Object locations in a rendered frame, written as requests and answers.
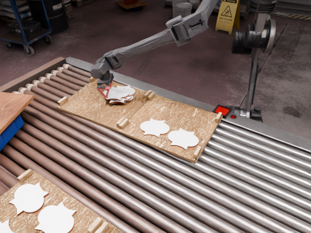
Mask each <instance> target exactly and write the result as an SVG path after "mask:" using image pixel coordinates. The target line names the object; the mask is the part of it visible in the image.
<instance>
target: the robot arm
mask: <svg viewBox="0 0 311 233"><path fill-rule="evenodd" d="M222 2H223V0H203V1H202V2H201V4H200V6H199V7H198V9H197V10H196V12H195V13H194V14H191V15H189V16H186V17H184V18H182V17H181V16H178V17H176V18H173V19H171V20H169V21H168V22H167V23H166V26H167V29H165V30H164V31H162V32H159V33H157V34H155V35H153V36H150V37H148V38H146V39H144V40H142V41H139V42H137V43H135V44H132V45H130V46H127V47H121V48H119V49H115V50H111V51H109V52H107V53H105V54H104V55H103V57H102V58H99V59H97V60H96V64H95V66H94V67H93V68H92V70H91V71H90V74H91V76H92V77H93V78H95V79H98V81H97V90H98V91H99V92H100V93H101V94H102V95H103V96H104V97H105V98H107V96H108V93H109V91H110V88H111V86H112V82H113V79H114V75H113V73H110V71H109V69H111V70H113V69H118V68H120V67H121V66H122V64H123V63H125V62H126V61H128V60H129V59H130V58H133V57H135V56H137V55H140V54H143V53H145V52H147V51H150V50H152V49H155V48H157V47H160V46H162V45H165V44H168V43H176V45H177V47H178V46H181V45H183V44H186V43H188V42H190V41H191V40H192V37H193V36H195V35H197V34H200V33H201V32H203V31H205V30H207V29H208V27H209V26H208V25H207V23H208V18H209V16H210V14H211V12H212V11H213V9H214V7H215V6H216V5H219V4H221V3H222ZM102 84H105V86H102ZM108 85H109V86H108ZM102 90H106V91H107V93H106V95H105V94H104V93H103V92H102Z"/></svg>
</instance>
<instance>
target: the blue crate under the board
mask: <svg viewBox="0 0 311 233"><path fill-rule="evenodd" d="M23 125H24V122H23V120H22V117H21V115H20V114H19V115H18V116H17V117H16V118H15V119H14V120H13V121H12V122H11V123H10V124H9V125H8V127H7V128H6V129H5V130H4V131H3V132H2V133H1V134H0V151H1V150H2V148H3V147H4V146H5V145H6V144H7V143H8V142H9V141H10V140H11V139H12V137H13V136H14V135H15V134H16V133H17V132H18V131H19V129H20V128H21V127H22V126H23Z"/></svg>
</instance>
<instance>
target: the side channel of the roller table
mask: <svg viewBox="0 0 311 233"><path fill-rule="evenodd" d="M63 64H67V63H66V59H65V58H62V57H58V58H56V59H54V60H52V61H50V62H48V63H46V64H44V65H42V66H40V67H38V68H36V69H34V70H32V71H30V72H28V73H26V74H24V75H22V76H21V77H19V78H17V79H15V80H13V81H11V82H9V83H7V84H5V85H3V86H1V87H0V92H8V93H12V92H13V91H17V92H18V90H19V88H21V87H23V88H25V86H26V84H32V82H33V80H38V79H39V77H41V76H42V77H45V75H46V74H47V73H49V74H50V73H51V71H52V70H57V68H58V67H62V66H63Z"/></svg>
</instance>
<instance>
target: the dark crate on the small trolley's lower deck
mask: <svg viewBox="0 0 311 233"><path fill-rule="evenodd" d="M20 22H21V25H22V28H23V31H24V33H25V36H26V37H31V36H33V35H35V34H37V33H39V32H41V31H42V27H41V25H40V22H39V21H33V20H27V19H20ZM17 25H18V23H17V21H15V22H13V23H11V24H9V25H7V26H8V27H9V30H10V32H11V34H14V35H19V36H22V34H21V31H20V29H19V26H18V27H16V26H17Z"/></svg>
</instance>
